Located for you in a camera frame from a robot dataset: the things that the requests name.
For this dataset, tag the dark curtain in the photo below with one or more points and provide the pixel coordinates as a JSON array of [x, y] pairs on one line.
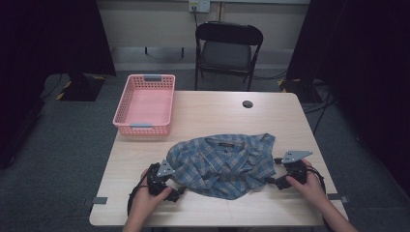
[[361, 80], [48, 48]]

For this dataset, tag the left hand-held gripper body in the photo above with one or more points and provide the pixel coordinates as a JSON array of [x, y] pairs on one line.
[[154, 180]]

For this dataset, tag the grey table clamp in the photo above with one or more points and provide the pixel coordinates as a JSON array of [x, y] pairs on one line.
[[99, 200], [337, 197]]

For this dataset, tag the pink plastic basket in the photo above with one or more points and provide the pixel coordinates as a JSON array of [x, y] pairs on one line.
[[146, 108]]

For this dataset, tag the black stand base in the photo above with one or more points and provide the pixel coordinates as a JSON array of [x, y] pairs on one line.
[[82, 88]]

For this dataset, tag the blue plaid shirt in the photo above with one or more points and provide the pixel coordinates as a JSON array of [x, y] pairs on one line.
[[222, 167]]

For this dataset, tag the person's left hand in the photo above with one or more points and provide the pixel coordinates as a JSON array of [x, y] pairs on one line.
[[145, 201]]

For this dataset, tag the white wall outlet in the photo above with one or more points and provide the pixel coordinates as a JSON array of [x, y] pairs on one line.
[[199, 5]]

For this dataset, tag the person's right hand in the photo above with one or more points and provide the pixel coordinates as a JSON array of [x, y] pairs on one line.
[[311, 188]]

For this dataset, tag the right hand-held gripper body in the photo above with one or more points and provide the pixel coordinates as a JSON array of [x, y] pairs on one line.
[[295, 170]]

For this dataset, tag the black folding chair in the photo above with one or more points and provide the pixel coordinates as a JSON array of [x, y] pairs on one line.
[[227, 54]]

